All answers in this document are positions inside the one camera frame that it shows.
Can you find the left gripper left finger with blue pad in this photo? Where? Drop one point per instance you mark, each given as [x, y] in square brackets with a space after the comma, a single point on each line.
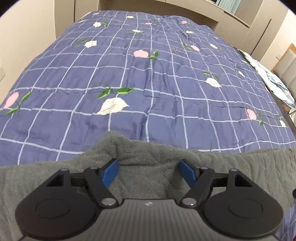
[98, 181]

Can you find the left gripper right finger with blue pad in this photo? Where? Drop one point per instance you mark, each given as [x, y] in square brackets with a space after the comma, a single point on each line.
[199, 181]

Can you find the grey fleece pants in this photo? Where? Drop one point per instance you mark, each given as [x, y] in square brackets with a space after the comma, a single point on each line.
[150, 171]

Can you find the blue checked floral quilt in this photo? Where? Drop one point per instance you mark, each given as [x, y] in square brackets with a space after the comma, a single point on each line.
[157, 79]

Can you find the light floral bedding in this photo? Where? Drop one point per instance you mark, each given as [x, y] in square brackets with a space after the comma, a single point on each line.
[272, 82]

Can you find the padded beige headboard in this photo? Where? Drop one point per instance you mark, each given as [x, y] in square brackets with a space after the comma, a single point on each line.
[285, 69]

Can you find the beige shelf above bed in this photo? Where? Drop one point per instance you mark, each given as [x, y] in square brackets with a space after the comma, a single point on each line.
[248, 28]

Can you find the beige wardrobe cabinet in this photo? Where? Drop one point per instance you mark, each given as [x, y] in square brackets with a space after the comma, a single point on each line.
[67, 12]

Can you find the teal curtain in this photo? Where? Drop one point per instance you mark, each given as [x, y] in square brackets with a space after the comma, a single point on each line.
[230, 6]

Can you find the white wall socket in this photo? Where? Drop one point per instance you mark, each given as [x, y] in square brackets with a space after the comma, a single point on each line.
[2, 73]

